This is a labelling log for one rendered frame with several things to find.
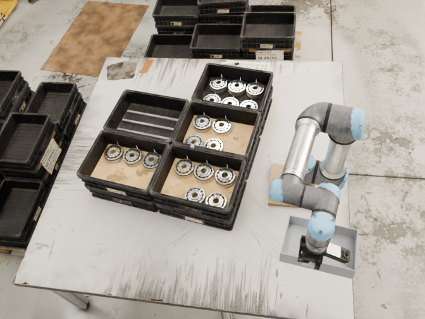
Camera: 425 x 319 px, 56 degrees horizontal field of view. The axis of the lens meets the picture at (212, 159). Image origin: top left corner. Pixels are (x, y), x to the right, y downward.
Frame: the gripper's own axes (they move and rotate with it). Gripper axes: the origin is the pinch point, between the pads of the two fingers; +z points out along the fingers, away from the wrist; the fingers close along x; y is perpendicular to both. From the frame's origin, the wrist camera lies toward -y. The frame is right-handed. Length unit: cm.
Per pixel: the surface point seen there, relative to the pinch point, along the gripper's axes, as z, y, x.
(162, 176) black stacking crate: 19, 76, -37
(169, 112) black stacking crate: 24, 87, -82
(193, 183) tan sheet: 24, 61, -38
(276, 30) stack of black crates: 59, 43, -202
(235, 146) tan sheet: 24, 45, -64
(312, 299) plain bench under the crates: 36.9, -2.5, 2.7
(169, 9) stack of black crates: 70, 143, -234
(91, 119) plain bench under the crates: 37, 140, -79
